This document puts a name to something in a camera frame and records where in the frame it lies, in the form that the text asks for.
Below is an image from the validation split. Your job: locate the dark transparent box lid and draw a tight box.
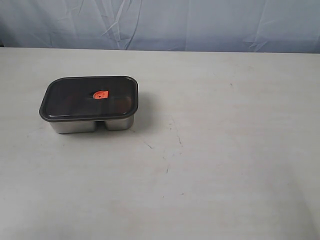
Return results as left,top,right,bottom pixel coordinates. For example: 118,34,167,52
39,76,139,123

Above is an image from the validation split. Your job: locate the stainless steel lunch box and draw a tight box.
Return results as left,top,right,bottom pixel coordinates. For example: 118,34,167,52
50,115,135,134

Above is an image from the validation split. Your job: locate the blue-grey backdrop cloth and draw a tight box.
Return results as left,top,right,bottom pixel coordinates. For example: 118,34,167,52
0,0,320,53

